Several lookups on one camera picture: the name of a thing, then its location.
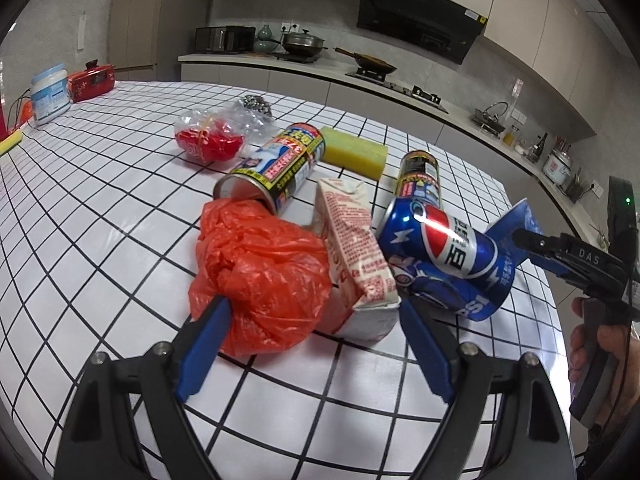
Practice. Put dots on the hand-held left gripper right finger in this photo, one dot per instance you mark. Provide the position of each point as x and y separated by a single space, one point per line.
430 355

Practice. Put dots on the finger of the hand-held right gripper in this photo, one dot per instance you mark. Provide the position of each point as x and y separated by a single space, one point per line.
537 245

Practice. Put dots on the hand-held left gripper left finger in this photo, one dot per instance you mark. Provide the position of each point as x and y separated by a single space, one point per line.
205 350

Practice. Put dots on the orange plastic bag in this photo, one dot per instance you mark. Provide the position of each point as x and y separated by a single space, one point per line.
260 280

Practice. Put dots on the crushed blue soda can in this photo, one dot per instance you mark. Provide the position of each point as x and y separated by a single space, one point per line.
440 245

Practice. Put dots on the white and red drink carton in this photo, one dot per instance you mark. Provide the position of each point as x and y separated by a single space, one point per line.
350 245

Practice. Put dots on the black drink can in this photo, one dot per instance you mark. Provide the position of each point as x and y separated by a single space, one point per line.
280 160
420 175

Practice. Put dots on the clear bag with red wrapper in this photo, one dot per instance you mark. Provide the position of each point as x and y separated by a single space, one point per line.
210 142

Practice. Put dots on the person's right hand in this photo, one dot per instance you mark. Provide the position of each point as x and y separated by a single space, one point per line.
612 340

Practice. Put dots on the utensil holder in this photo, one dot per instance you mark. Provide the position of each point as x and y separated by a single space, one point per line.
576 187

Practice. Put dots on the white rice cooker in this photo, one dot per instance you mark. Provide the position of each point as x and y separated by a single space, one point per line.
557 167

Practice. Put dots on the dark glass bottle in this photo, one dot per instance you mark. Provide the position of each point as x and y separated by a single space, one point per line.
541 147

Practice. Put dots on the yellow oil bottle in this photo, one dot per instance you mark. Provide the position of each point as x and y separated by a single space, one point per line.
510 137

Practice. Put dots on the sink faucet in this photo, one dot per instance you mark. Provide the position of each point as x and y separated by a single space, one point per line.
495 110

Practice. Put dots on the black gas stove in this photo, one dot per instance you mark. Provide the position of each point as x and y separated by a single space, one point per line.
425 96

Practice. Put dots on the steel wool scrubber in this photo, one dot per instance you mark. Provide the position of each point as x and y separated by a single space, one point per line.
255 105

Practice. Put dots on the black range hood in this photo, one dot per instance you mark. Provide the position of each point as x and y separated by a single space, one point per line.
415 15

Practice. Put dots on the kitchen counter with cabinets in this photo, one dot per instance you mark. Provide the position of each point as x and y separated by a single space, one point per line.
300 85

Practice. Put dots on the yellow and green sponge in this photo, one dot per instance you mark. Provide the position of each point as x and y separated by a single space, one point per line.
11 141

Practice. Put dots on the small red appliance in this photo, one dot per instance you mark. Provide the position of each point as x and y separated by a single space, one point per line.
90 82

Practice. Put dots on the white jar with blue label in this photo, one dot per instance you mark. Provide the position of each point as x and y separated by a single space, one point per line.
50 97

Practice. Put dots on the induction cooker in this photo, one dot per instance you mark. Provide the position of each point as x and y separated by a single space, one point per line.
295 59

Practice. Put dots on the grey pot with lid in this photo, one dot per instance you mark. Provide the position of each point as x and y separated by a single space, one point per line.
302 44

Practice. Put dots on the black microwave oven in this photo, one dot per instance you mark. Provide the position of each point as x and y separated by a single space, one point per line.
220 39

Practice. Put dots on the green ceramic vase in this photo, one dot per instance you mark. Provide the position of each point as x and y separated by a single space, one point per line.
265 40

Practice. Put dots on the beige refrigerator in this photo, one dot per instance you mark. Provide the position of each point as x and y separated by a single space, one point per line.
145 25

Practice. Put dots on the white paper strip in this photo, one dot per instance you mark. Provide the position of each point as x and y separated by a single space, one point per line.
81 32

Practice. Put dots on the white wall switch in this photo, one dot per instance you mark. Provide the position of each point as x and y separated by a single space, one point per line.
518 119

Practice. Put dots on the beige wall cabinets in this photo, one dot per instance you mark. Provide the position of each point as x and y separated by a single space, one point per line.
550 35

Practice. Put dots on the white wall outlet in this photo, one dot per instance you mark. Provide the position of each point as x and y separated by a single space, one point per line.
290 25

